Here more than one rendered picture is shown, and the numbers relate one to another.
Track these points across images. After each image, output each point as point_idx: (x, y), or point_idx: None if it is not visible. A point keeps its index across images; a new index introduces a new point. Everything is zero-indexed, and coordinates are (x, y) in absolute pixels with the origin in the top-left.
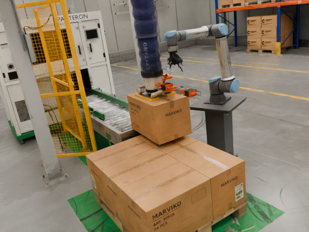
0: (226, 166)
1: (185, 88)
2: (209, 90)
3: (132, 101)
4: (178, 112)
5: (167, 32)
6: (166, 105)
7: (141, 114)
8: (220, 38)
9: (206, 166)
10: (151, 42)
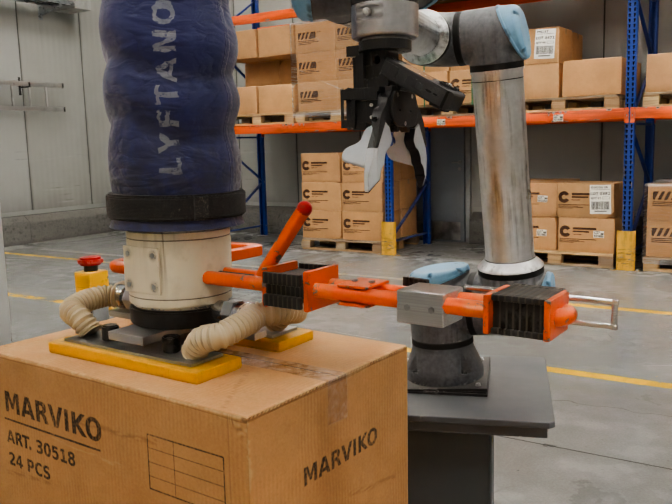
0: None
1: (461, 287)
2: (414, 327)
3: (29, 390)
4: (363, 446)
5: None
6: (310, 405)
7: (108, 476)
8: (503, 70)
9: None
10: (206, 5)
